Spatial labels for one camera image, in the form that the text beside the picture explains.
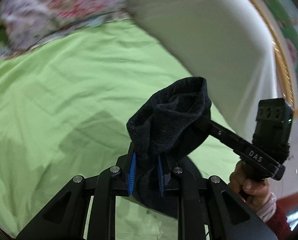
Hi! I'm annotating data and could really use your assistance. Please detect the person's right hand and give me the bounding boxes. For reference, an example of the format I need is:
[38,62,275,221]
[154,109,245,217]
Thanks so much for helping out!
[228,160,271,212]

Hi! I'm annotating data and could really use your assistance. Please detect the dark navy fleece pants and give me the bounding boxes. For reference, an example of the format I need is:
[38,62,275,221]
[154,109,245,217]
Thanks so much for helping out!
[126,77,211,218]

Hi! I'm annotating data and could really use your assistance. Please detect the light green bed sheet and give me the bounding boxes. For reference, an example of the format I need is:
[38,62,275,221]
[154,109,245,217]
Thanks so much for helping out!
[0,18,243,239]

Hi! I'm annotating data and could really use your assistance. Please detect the pink floral pillow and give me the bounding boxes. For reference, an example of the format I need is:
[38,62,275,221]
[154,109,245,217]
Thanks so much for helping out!
[0,0,129,59]

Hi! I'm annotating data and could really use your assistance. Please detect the red fuzzy right sleeve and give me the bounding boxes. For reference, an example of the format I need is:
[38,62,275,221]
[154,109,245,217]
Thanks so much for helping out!
[256,193,291,240]

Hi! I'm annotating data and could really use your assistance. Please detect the gold framed floral painting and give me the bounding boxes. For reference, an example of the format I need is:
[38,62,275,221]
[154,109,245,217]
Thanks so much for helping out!
[248,0,298,118]

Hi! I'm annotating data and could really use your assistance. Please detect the striped white green headboard cushion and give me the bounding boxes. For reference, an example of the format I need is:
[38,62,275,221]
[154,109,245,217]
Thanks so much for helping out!
[127,0,278,140]

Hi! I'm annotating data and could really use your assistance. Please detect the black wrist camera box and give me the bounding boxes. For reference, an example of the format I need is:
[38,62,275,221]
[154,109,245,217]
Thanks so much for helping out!
[252,98,293,165]

